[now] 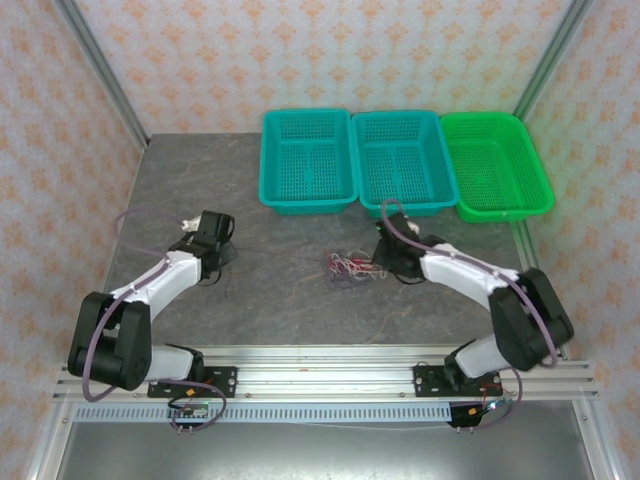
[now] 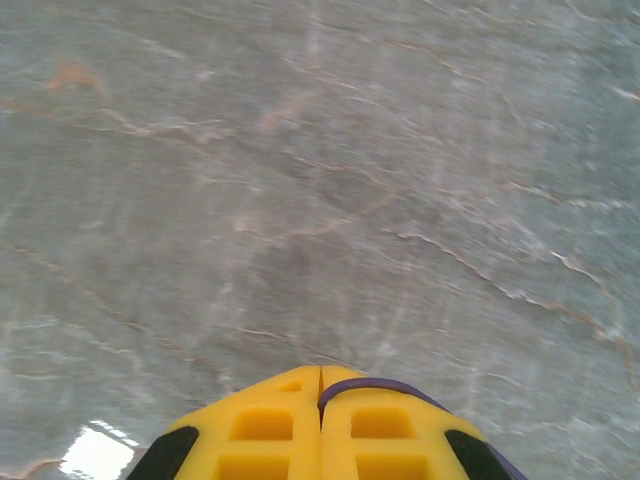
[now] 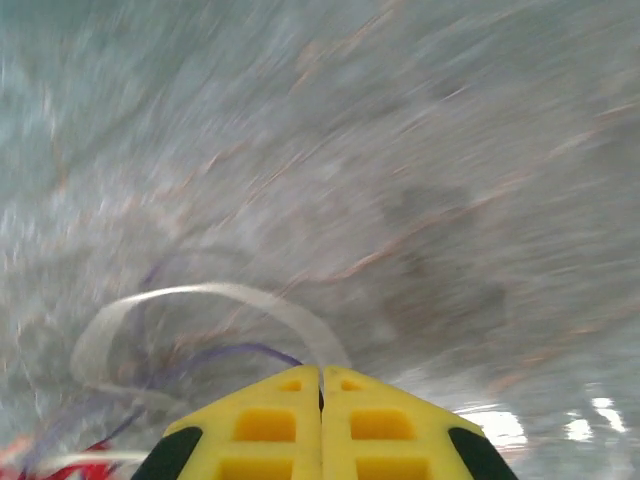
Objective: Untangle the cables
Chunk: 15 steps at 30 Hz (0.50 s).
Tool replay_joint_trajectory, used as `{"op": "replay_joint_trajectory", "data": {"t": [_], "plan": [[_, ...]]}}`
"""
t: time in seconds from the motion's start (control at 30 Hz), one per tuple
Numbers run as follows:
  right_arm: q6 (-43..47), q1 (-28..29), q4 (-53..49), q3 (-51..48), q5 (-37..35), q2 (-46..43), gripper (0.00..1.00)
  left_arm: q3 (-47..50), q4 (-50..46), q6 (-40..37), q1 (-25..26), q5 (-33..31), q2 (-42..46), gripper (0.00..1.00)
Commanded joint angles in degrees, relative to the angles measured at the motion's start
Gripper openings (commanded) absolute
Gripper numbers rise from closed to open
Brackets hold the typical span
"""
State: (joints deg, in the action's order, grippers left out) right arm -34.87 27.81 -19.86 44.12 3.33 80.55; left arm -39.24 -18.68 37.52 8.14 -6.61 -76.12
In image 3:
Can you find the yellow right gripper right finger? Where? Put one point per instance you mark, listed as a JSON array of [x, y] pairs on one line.
[[385, 425]]

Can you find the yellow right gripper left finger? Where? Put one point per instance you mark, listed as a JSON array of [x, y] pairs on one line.
[[260, 425]]

